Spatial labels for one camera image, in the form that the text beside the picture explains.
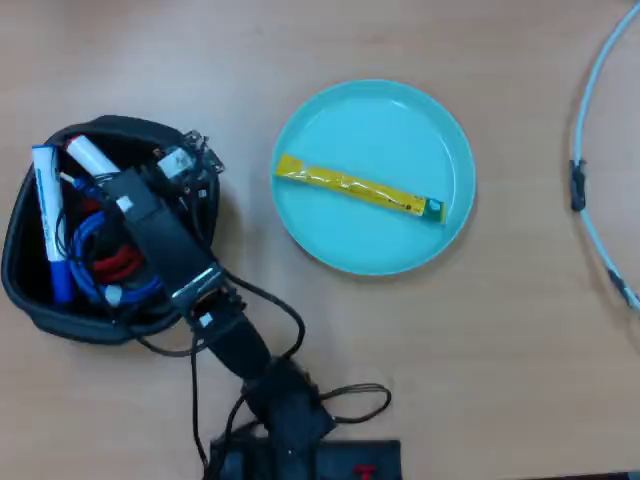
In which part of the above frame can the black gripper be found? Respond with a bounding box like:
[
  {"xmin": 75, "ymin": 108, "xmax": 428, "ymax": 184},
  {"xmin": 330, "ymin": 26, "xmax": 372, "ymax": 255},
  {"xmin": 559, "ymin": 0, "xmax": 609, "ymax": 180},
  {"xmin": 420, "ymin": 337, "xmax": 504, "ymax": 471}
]
[{"xmin": 92, "ymin": 167, "xmax": 161, "ymax": 222}]

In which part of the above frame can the white marker red cap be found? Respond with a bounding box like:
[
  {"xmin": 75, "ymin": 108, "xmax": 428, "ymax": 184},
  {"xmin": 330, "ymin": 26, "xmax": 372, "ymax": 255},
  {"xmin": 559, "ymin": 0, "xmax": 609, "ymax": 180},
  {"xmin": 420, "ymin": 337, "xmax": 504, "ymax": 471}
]
[{"xmin": 64, "ymin": 134, "xmax": 121, "ymax": 176}]

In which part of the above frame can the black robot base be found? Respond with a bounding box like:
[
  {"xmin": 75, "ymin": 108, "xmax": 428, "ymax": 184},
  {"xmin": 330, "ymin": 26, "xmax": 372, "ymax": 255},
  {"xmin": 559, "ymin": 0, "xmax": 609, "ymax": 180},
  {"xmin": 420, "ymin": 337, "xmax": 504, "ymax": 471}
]
[{"xmin": 207, "ymin": 437, "xmax": 404, "ymax": 480}]

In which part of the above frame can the white marker blue cap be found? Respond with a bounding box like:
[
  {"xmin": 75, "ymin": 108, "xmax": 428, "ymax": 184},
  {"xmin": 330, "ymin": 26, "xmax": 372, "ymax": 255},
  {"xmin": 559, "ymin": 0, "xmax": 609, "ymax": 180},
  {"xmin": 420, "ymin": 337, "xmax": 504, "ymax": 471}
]
[{"xmin": 30, "ymin": 144, "xmax": 76, "ymax": 305}]

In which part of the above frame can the black plastic bin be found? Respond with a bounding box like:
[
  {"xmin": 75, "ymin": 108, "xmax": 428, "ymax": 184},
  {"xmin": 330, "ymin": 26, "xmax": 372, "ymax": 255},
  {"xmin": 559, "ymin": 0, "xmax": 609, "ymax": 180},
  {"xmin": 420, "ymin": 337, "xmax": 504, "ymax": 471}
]
[{"xmin": 0, "ymin": 114, "xmax": 224, "ymax": 346}]

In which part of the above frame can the yellow stick packet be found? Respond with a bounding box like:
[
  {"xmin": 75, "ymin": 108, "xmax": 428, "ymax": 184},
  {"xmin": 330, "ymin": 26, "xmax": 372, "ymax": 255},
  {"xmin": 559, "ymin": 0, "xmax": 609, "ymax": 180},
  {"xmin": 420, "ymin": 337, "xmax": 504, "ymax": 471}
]
[{"xmin": 273, "ymin": 152, "xmax": 448, "ymax": 225}]

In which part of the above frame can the teal round plate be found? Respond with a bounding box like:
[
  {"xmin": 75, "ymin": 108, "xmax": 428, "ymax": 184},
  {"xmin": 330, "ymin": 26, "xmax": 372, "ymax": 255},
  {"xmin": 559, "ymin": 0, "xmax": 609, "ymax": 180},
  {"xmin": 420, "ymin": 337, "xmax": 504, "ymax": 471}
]
[{"xmin": 271, "ymin": 78, "xmax": 477, "ymax": 277}]

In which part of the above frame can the blue cable white plug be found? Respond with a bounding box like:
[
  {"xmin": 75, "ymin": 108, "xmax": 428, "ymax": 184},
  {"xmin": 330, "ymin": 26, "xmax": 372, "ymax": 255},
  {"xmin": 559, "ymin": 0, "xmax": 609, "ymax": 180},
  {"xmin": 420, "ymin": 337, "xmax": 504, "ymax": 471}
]
[{"xmin": 59, "ymin": 172, "xmax": 101, "ymax": 197}]

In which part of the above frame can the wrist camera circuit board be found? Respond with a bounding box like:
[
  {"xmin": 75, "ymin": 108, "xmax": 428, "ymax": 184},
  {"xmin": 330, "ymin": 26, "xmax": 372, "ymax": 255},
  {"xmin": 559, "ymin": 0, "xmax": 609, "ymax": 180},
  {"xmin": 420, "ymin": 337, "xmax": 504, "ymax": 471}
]
[{"xmin": 157, "ymin": 129, "xmax": 226, "ymax": 191}]

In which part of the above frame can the red coiled cable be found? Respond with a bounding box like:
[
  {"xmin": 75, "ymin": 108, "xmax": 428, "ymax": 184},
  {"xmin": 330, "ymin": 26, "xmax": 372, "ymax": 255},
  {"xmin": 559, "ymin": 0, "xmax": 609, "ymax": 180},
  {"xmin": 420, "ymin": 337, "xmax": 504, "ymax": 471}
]
[{"xmin": 79, "ymin": 197, "xmax": 146, "ymax": 284}]

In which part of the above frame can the large blue coiled cable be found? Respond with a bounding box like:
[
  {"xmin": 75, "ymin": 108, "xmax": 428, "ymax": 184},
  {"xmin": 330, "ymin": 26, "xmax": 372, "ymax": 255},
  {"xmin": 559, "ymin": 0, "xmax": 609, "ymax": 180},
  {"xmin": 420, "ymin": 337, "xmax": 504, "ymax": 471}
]
[{"xmin": 67, "ymin": 209, "xmax": 166, "ymax": 309}]

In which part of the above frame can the black camera cable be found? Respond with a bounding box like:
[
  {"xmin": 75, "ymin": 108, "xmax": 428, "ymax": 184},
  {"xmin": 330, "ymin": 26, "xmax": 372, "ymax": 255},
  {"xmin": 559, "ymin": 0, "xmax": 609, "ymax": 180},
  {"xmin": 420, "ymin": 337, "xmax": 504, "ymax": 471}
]
[{"xmin": 188, "ymin": 329, "xmax": 211, "ymax": 474}]

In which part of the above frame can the thin black wire bundle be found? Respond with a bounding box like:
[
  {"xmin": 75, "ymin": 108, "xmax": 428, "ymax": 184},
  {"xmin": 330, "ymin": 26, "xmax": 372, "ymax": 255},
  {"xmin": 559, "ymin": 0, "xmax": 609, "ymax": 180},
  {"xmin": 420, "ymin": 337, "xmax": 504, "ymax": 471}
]
[{"xmin": 319, "ymin": 382, "xmax": 393, "ymax": 425}]

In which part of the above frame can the black cable clip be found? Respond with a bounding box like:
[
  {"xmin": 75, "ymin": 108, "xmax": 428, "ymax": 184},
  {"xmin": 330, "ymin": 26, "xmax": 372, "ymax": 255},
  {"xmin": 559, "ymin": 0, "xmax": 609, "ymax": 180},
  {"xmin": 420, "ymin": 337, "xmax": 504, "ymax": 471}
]
[{"xmin": 569, "ymin": 158, "xmax": 589, "ymax": 212}]

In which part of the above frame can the light blue cable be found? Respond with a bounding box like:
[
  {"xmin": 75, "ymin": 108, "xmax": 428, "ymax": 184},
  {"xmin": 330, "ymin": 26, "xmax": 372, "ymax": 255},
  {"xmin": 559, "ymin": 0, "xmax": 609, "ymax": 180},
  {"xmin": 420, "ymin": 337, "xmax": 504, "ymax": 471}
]
[{"xmin": 572, "ymin": 0, "xmax": 640, "ymax": 314}]

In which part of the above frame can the black cable tie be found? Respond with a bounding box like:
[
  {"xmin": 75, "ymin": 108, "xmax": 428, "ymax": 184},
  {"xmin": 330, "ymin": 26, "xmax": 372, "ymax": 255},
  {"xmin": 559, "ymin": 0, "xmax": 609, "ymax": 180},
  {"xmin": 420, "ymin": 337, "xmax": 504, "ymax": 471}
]
[{"xmin": 607, "ymin": 268, "xmax": 632, "ymax": 301}]

